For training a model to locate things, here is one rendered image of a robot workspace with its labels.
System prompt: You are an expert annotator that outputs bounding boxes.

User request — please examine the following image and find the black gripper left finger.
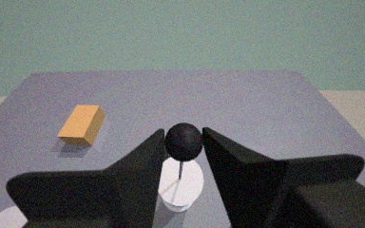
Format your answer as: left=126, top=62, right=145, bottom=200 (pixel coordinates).
left=6, top=129, right=164, bottom=228

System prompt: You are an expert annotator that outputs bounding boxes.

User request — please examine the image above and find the tan rectangular block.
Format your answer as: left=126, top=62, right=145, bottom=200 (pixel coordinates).
left=57, top=104, right=105, bottom=145

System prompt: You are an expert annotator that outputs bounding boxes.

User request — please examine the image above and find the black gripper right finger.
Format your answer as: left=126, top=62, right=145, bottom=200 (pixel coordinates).
left=202, top=127, right=365, bottom=228

